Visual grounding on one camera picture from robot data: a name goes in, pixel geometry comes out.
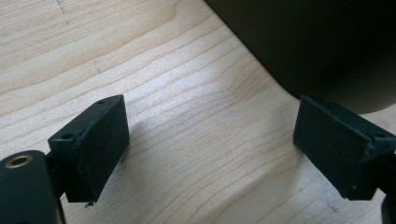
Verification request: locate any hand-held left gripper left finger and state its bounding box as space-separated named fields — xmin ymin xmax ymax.
xmin=47 ymin=93 xmax=131 ymax=203

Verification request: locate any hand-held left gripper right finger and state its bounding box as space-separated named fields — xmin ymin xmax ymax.
xmin=292 ymin=93 xmax=396 ymax=201

